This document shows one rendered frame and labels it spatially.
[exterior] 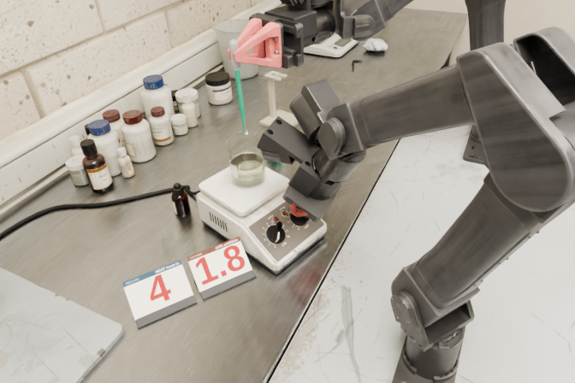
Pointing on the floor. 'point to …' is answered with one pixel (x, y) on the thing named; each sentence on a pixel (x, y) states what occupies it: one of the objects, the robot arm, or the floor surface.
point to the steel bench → (174, 362)
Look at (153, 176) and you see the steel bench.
